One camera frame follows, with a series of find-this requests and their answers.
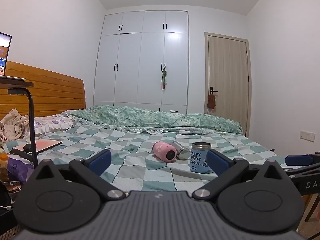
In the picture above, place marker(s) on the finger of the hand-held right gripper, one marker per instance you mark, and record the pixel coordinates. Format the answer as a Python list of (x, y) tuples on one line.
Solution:
[(298, 160)]

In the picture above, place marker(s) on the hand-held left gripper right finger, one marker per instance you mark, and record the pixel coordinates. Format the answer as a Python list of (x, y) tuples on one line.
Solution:
[(218, 163)]

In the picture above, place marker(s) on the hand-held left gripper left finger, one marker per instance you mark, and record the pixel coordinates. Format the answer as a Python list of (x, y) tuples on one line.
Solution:
[(100, 161)]

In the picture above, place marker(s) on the pink cup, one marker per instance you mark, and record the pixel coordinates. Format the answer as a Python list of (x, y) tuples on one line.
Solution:
[(163, 152)]

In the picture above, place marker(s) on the blue printed cup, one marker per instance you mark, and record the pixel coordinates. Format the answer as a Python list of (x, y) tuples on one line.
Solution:
[(197, 160)]

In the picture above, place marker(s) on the wooden chair leg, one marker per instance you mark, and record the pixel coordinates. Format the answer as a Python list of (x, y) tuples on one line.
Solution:
[(311, 207)]

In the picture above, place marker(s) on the checkered bed sheet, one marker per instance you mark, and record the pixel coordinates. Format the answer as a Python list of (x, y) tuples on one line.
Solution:
[(140, 150)]

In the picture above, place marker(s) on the pink flat pad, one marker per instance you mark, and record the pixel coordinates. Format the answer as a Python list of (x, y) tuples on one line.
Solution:
[(47, 145)]

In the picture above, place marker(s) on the purple floral pillow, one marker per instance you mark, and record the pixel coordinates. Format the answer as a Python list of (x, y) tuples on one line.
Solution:
[(52, 123)]

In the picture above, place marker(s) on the brown hanging pouch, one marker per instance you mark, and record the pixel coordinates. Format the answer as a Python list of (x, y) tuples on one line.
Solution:
[(211, 101)]

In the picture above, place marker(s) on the green floral quilt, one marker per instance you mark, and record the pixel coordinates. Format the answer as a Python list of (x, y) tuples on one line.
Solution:
[(150, 117)]

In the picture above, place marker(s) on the black computer mouse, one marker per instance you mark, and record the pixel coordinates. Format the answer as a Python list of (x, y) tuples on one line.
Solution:
[(27, 147)]

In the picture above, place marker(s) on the purple plastic bag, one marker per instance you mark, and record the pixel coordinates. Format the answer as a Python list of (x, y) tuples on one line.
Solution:
[(18, 167)]

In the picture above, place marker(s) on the wooden headboard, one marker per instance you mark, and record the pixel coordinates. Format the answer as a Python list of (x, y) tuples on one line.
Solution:
[(55, 92)]

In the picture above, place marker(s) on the beige wooden door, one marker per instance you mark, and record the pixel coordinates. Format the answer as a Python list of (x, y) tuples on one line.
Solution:
[(228, 80)]

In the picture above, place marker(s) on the black bedside laptop table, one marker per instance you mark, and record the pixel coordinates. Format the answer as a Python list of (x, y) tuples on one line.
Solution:
[(31, 110)]

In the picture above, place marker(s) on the phone with charger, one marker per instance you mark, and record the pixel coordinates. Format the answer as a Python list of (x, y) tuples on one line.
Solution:
[(12, 186)]

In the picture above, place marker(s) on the crumpled beige cloth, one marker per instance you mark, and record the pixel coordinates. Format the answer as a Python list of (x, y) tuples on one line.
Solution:
[(12, 125)]

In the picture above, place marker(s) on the orange bottle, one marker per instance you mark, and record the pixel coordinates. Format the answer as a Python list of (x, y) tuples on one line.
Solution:
[(3, 165)]

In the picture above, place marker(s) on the green hanging ornament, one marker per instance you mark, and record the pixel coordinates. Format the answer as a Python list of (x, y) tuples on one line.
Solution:
[(164, 76)]

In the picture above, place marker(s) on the white wardrobe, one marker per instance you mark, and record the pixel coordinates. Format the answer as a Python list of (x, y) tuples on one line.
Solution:
[(140, 62)]

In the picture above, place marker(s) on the open laptop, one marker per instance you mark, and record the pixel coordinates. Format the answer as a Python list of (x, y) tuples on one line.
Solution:
[(3, 55)]

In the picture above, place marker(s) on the white wall socket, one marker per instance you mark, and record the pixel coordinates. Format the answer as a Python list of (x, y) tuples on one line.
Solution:
[(307, 135)]

